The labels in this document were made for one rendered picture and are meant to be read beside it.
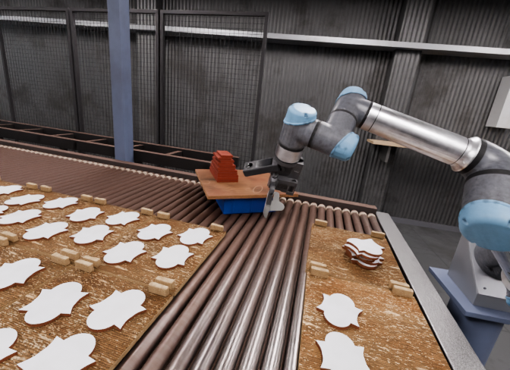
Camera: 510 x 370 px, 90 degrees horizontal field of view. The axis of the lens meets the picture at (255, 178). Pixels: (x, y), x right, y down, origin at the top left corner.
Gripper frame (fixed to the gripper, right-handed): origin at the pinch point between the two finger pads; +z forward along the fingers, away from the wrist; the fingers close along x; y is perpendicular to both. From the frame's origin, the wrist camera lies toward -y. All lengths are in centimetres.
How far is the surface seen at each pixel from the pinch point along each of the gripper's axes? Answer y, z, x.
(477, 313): 81, 16, -14
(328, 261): 30.0, 20.6, -3.2
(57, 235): -73, 31, -12
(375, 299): 40.1, 11.7, -19.8
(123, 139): -111, 64, 95
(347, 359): 24.2, 3.0, -40.8
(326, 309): 22.8, 9.3, -27.5
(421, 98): 191, 39, 295
